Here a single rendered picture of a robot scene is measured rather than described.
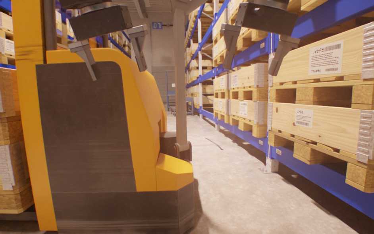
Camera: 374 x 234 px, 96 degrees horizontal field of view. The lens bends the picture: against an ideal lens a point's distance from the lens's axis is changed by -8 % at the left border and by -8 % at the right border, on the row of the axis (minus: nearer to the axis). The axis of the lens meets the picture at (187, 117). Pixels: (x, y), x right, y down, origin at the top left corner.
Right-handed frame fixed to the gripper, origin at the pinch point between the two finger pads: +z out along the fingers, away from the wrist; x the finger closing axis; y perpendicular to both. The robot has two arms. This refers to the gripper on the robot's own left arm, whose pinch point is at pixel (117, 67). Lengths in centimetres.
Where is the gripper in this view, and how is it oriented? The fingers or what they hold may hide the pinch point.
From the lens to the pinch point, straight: 51.2
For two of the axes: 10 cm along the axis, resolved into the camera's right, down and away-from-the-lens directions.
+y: 0.8, -5.1, 8.6
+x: -9.8, 1.2, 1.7
